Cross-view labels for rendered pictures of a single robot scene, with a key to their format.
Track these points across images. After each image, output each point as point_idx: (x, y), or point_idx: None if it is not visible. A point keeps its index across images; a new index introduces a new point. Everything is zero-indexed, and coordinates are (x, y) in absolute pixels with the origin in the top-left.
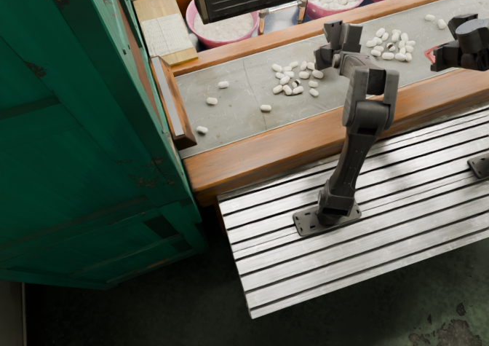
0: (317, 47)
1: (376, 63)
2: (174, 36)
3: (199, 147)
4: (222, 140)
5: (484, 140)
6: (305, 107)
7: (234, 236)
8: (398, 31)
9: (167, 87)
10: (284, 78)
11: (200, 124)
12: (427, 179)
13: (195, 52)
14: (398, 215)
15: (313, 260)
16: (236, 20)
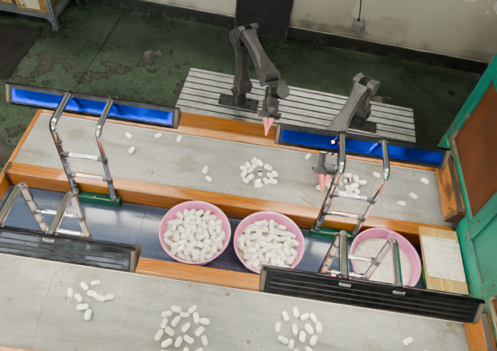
0: (313, 199)
1: (277, 169)
2: (435, 252)
3: (428, 174)
4: (411, 171)
5: (235, 114)
6: (347, 165)
7: (412, 138)
8: (245, 178)
9: (453, 186)
10: (355, 184)
11: (424, 187)
12: (287, 114)
13: (420, 230)
14: (316, 108)
15: (373, 113)
16: (370, 256)
